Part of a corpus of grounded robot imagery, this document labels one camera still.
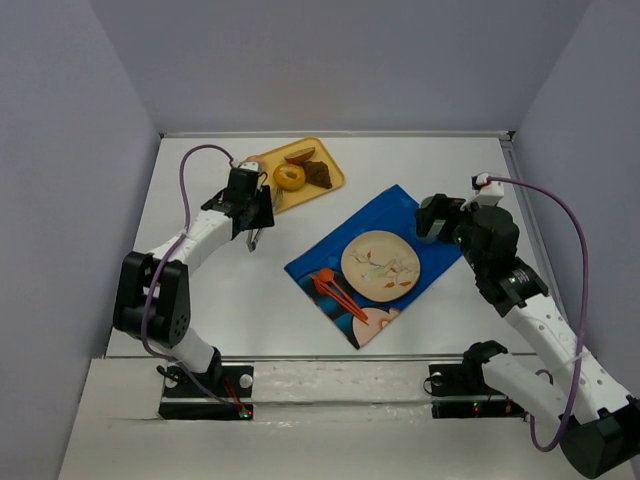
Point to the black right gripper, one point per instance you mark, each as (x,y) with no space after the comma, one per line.
(435,220)

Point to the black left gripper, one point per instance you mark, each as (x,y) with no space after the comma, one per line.
(257,215)

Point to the metal serving tongs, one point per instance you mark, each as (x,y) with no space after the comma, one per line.
(253,237)

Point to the green cup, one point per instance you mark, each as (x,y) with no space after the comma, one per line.
(428,221)

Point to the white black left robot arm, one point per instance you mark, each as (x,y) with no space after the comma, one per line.
(153,296)

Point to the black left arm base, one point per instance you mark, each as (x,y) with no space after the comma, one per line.
(183,400)

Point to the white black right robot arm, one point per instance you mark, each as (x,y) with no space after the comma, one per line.
(599,416)

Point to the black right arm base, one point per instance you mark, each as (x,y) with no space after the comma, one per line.
(458,390)

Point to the halved brown bread loaf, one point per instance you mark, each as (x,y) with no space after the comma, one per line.
(300,156)

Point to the yellow plastic tray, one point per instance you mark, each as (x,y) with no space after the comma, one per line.
(291,199)

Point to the glazed yellow bagel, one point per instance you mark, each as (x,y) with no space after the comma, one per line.
(289,177)

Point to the dark chocolate croissant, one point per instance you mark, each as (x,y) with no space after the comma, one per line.
(317,174)

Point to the beige floral plate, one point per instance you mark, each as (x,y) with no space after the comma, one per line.
(380,266)

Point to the blue patterned placemat cloth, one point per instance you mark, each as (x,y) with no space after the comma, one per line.
(393,211)

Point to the orange plastic fork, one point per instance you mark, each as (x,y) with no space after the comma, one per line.
(341,298)

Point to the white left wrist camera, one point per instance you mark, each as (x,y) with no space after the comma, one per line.
(251,166)

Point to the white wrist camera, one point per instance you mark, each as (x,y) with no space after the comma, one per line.
(251,166)
(487,192)

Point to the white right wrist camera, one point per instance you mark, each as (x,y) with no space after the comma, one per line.
(487,192)

